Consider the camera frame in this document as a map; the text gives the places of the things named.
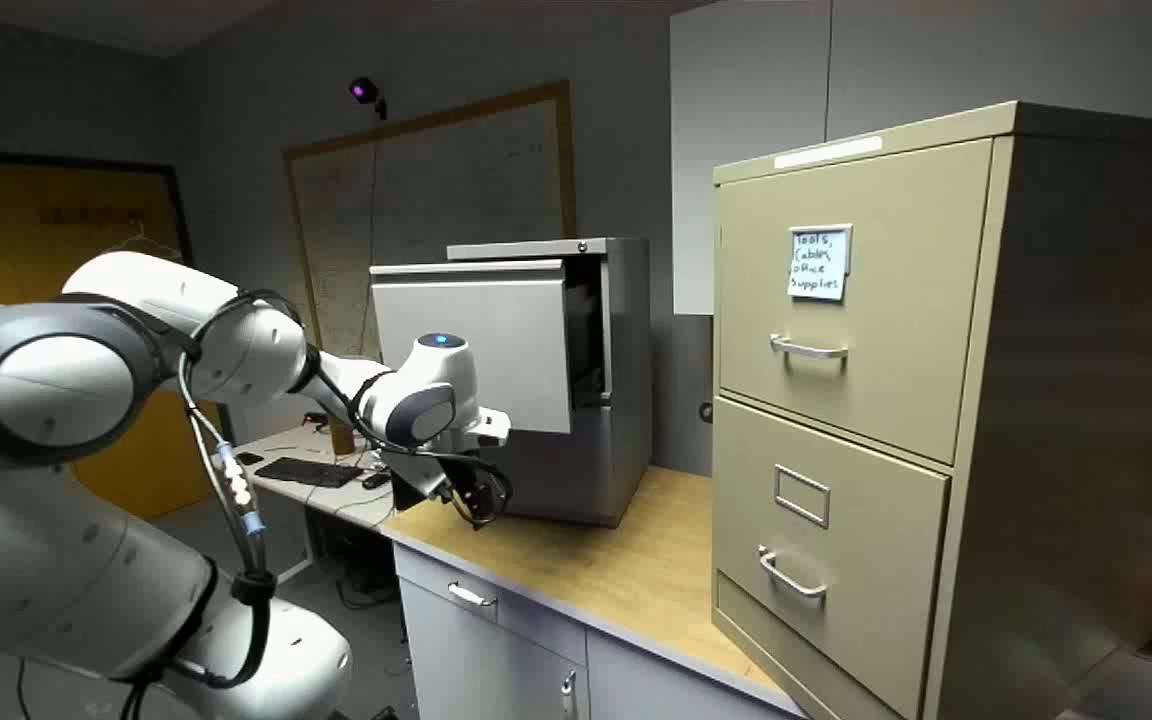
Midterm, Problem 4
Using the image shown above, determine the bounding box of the black keyboard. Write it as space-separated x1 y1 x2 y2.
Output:
252 453 371 494

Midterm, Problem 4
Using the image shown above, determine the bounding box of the gray counter base cabinet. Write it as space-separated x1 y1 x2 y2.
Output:
389 542 796 720

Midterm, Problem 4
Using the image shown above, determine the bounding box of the camera with purple light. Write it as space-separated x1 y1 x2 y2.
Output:
343 71 398 126

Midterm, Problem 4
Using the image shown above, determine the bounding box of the chrome drawer handle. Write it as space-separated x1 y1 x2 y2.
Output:
763 330 856 381
753 542 836 609

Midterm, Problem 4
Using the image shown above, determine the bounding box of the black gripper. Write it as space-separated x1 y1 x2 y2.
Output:
389 449 482 522

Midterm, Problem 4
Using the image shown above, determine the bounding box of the gray file cabinet drawer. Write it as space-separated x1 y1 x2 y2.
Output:
368 258 610 440

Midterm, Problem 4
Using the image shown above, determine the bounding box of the whiteboard with wooden frame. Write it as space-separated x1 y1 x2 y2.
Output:
279 75 582 362

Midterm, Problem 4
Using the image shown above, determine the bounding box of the white paper sticky note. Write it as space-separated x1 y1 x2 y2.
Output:
784 220 859 309

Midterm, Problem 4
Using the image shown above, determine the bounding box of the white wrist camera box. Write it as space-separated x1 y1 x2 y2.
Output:
472 405 516 453

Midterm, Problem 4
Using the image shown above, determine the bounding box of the metal label holder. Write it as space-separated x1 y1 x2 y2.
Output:
769 459 836 531

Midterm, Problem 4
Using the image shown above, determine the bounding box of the yellow cork board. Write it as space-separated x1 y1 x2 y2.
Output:
0 146 215 525

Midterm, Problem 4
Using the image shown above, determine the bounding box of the beige drawer with note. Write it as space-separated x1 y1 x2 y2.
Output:
713 135 998 470

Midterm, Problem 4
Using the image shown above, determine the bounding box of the beige drawer with label holder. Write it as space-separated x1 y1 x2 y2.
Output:
710 392 956 720

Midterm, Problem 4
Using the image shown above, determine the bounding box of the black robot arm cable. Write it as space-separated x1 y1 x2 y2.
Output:
172 350 279 691

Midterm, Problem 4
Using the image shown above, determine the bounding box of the beige metal file cabinet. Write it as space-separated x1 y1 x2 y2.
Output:
710 95 1152 720

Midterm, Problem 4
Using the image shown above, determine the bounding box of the gray metal file cabinet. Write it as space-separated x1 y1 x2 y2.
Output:
443 234 655 529

